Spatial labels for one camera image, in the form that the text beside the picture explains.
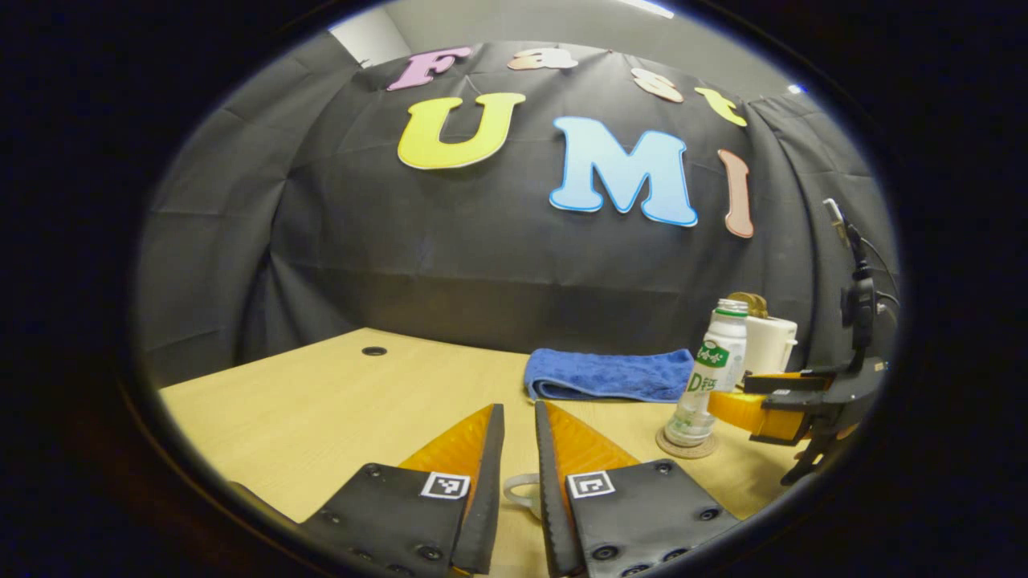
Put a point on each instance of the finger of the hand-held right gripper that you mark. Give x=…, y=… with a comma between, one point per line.
x=763, y=417
x=787, y=382

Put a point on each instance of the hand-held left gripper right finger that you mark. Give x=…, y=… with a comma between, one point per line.
x=550, y=498

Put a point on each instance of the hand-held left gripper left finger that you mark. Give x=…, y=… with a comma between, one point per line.
x=486, y=498

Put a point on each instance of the white teacup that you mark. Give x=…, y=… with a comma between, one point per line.
x=509, y=491

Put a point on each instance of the white green-label water bottle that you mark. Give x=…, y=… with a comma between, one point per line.
x=707, y=377

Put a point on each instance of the round wooden coaster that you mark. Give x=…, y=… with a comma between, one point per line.
x=687, y=451

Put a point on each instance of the white toaster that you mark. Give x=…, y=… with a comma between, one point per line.
x=773, y=345

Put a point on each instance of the brown bread slice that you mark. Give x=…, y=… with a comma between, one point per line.
x=751, y=303

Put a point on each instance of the blue towel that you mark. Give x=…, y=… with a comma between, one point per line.
x=606, y=373

